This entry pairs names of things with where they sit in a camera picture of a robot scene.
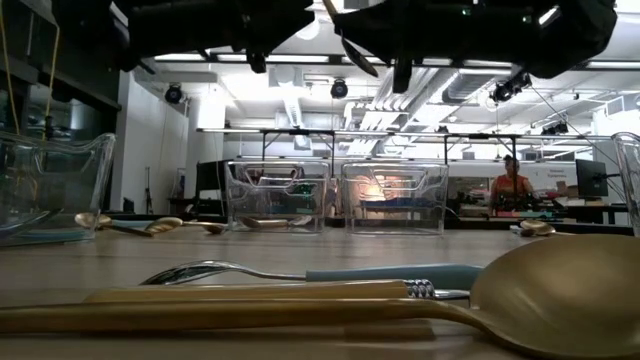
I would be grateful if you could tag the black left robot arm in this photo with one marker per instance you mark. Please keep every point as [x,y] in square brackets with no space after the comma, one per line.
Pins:
[150,25]

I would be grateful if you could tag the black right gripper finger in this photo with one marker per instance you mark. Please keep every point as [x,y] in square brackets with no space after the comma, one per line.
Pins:
[372,17]
[387,47]

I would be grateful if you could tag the black ceiling camera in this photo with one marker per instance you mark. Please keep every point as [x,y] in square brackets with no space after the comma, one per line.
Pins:
[507,90]

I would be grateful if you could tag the black monitor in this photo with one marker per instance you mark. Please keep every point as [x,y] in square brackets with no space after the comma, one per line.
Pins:
[210,177]
[590,177]

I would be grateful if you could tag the person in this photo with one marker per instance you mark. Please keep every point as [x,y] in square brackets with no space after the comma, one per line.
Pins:
[507,187]

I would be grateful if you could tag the black ceiling spotlight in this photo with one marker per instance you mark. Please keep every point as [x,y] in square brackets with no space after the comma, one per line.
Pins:
[339,89]
[173,94]

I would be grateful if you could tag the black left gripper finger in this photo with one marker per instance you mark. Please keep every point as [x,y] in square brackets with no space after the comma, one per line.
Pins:
[285,32]
[290,7]

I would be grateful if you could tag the black background table frame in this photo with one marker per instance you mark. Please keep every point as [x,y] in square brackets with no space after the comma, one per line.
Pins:
[480,135]
[300,132]

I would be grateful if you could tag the LED light bar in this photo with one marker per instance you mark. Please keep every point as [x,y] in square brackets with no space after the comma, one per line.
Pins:
[280,58]

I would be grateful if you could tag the clear plastic bin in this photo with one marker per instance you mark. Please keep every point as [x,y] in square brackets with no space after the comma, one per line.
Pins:
[395,200]
[60,175]
[630,175]
[275,200]

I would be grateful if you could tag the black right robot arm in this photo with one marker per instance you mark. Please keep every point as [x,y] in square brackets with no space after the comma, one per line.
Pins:
[560,35]

